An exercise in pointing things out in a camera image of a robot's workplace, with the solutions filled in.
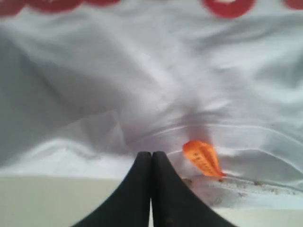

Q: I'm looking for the white t-shirt with red print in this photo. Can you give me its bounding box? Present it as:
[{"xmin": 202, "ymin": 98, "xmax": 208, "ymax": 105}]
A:
[{"xmin": 0, "ymin": 0, "xmax": 303, "ymax": 210}]

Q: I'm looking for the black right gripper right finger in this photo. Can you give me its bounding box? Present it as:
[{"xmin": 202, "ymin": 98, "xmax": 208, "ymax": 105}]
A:
[{"xmin": 151, "ymin": 151, "xmax": 234, "ymax": 227}]

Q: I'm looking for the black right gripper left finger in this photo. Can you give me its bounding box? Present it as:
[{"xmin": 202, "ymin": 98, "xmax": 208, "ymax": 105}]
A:
[{"xmin": 74, "ymin": 152, "xmax": 152, "ymax": 227}]

